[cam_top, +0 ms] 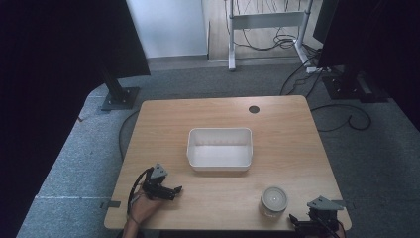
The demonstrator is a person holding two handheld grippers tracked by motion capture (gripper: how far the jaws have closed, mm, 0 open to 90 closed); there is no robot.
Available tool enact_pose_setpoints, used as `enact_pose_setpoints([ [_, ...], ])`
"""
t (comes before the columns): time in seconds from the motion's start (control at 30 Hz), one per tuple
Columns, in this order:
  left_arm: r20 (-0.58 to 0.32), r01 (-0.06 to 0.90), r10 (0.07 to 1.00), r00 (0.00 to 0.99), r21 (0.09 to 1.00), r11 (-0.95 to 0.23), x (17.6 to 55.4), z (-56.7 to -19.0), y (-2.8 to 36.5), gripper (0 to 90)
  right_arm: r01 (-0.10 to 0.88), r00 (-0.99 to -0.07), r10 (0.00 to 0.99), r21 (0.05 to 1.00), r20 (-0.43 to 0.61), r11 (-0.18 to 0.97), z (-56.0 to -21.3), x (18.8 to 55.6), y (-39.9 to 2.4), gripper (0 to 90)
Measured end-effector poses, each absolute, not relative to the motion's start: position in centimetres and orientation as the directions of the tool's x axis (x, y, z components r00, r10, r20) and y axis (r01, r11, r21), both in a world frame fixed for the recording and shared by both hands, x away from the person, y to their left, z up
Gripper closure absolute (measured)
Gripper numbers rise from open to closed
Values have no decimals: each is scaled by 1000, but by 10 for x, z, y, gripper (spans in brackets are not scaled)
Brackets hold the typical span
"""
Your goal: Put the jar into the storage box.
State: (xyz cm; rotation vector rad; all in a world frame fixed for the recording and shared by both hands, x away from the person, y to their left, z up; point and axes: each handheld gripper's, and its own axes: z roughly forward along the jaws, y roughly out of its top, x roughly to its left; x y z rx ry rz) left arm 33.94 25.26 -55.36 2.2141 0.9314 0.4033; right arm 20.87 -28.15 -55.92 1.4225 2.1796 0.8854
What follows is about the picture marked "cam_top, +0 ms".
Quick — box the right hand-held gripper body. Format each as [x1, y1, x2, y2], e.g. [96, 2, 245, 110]
[306, 195, 346, 238]

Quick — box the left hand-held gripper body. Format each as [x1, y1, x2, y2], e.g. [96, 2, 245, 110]
[142, 163, 176, 201]

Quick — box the white round can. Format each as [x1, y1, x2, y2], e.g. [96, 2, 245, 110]
[258, 185, 289, 219]

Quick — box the white plastic bin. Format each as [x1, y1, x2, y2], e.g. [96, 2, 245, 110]
[185, 127, 255, 173]

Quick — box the person's left hand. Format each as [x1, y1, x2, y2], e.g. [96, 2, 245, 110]
[129, 188, 167, 226]

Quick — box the black metal stand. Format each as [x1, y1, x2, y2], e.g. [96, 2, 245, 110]
[98, 63, 142, 112]

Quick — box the black metal stand base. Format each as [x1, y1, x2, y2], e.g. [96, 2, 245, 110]
[321, 72, 390, 104]

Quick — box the white power strip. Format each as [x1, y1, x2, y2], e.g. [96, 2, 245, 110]
[305, 65, 333, 74]

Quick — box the black curtain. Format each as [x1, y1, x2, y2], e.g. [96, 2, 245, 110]
[317, 0, 420, 133]
[0, 0, 152, 238]

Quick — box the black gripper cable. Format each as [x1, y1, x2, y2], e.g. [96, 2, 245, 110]
[126, 167, 155, 226]

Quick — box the grey table edge bracket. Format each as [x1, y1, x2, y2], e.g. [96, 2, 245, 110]
[99, 199, 122, 210]

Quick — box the black floor cable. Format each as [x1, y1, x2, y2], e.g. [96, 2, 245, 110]
[278, 54, 323, 99]
[309, 103, 372, 133]
[118, 108, 141, 163]

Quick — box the white wall panel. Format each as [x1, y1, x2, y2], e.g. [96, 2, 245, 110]
[126, 0, 210, 60]

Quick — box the bundle of black cables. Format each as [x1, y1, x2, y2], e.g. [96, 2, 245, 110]
[231, 0, 322, 53]

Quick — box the white metal desk frame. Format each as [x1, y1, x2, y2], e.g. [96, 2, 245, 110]
[225, 0, 315, 72]

